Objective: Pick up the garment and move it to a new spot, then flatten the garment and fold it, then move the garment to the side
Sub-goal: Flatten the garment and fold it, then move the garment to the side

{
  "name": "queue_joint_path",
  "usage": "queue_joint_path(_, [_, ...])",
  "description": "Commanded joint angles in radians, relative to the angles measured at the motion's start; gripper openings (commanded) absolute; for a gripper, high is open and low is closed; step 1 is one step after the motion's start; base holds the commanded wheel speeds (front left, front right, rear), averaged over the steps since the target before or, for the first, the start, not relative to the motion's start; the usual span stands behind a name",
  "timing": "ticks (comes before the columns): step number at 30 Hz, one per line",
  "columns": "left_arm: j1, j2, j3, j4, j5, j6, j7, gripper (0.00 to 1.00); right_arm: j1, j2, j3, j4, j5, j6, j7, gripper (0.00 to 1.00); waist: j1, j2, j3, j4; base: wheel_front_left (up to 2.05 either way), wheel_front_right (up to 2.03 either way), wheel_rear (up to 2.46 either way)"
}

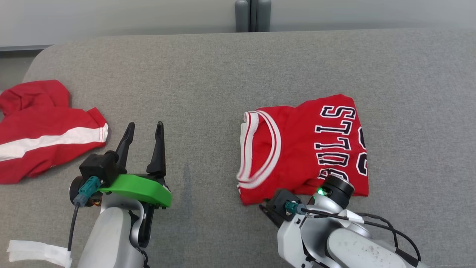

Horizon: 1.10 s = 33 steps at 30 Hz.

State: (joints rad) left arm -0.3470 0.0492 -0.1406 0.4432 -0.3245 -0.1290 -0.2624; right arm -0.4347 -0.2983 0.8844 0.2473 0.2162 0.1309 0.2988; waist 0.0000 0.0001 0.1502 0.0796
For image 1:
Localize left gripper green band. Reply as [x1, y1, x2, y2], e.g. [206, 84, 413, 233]
[99, 121, 172, 208]

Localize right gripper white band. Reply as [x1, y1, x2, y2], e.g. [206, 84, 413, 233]
[259, 204, 313, 268]

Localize red Bulls jersey white sleeves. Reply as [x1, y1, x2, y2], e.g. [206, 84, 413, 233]
[237, 94, 369, 206]

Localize red shorts white stripe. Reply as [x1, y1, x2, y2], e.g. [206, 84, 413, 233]
[0, 80, 109, 185]

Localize grey fabric sofa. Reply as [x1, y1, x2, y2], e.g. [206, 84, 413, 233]
[0, 29, 476, 268]

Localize white tape tag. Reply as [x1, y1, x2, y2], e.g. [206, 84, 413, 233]
[7, 240, 72, 268]

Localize right camera cable teal plug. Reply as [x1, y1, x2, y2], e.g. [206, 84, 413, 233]
[286, 201, 421, 261]

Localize camera cable teal plug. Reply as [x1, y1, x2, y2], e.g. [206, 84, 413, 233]
[286, 201, 421, 261]
[67, 177, 102, 253]

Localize left camera cable teal plug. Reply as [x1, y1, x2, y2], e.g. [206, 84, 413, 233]
[67, 177, 102, 253]

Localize dark grey wall baseboard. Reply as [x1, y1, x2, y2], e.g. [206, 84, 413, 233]
[0, 45, 52, 52]

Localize grey partition post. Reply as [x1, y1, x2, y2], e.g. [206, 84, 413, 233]
[235, 0, 272, 32]

